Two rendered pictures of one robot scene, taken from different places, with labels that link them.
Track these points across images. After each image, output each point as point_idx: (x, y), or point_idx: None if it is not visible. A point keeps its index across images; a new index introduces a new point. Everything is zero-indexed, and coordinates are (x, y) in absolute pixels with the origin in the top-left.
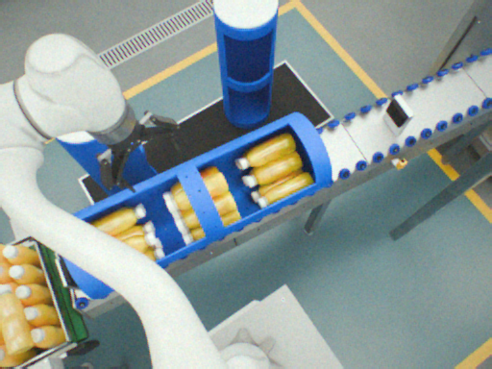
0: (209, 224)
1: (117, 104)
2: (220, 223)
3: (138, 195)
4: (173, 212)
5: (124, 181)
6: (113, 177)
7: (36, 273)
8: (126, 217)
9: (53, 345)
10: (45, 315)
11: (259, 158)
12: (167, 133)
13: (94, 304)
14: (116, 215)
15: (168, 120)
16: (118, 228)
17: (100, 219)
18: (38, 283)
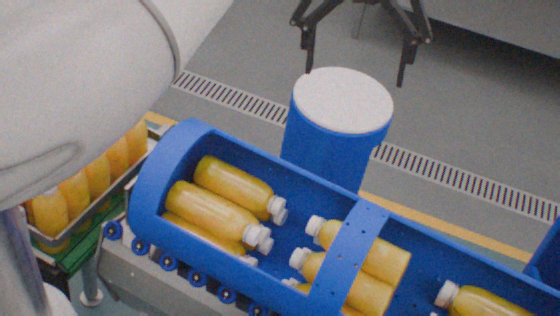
0: (329, 280)
1: None
2: (341, 296)
3: (296, 201)
4: (306, 248)
5: (313, 34)
6: (309, 17)
7: (122, 157)
8: (258, 190)
9: (41, 221)
10: (76, 188)
11: (476, 302)
12: (410, 32)
13: (119, 250)
14: (253, 178)
15: (426, 19)
16: (239, 190)
17: (235, 166)
18: (110, 172)
